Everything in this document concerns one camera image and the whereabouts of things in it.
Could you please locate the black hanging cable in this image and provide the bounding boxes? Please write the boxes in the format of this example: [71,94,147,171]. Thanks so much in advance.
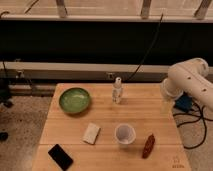
[124,13,165,83]

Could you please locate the black smartphone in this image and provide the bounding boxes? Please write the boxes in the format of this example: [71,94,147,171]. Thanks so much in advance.
[48,144,73,171]

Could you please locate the reddish brown oblong object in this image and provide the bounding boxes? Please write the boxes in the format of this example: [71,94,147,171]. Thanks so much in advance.
[142,134,155,159]

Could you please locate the black floor cables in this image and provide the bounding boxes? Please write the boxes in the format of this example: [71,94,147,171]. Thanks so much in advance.
[173,101,213,150]

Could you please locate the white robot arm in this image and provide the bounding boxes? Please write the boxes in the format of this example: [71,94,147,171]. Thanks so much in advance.
[160,58,213,111]

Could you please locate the blue box on floor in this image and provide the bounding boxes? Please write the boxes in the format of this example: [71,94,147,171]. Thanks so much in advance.
[174,93,192,112]

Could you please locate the white sponge block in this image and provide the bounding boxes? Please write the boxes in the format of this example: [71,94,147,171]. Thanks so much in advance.
[83,123,100,144]

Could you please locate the green ceramic bowl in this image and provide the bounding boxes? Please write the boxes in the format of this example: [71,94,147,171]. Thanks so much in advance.
[59,87,91,114]

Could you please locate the black chair base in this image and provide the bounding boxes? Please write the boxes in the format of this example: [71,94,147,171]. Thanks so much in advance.
[0,79,13,142]

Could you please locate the clear plastic bottle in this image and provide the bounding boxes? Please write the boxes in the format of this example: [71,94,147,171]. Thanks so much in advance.
[112,77,123,104]

